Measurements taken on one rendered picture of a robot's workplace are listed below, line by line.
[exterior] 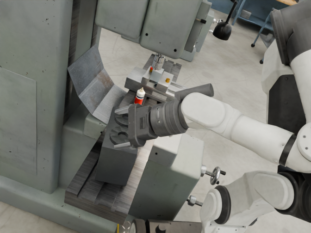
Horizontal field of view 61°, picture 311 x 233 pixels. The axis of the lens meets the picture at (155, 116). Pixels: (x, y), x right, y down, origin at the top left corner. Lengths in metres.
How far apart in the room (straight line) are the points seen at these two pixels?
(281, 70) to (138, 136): 0.40
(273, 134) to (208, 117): 0.13
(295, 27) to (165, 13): 0.56
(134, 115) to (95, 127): 0.68
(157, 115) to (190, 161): 0.87
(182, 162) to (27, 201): 1.03
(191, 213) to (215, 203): 1.24
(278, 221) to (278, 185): 1.93
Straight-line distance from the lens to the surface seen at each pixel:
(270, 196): 0.80
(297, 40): 0.63
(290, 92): 0.75
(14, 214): 2.07
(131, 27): 1.10
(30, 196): 1.89
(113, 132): 0.91
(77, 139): 1.50
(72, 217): 1.84
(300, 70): 0.61
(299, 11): 0.66
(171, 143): 1.36
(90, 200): 0.98
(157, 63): 1.24
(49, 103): 1.33
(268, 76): 0.77
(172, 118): 0.63
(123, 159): 0.91
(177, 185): 1.51
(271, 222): 2.65
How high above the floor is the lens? 1.80
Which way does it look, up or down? 38 degrees down
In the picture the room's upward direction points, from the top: 20 degrees clockwise
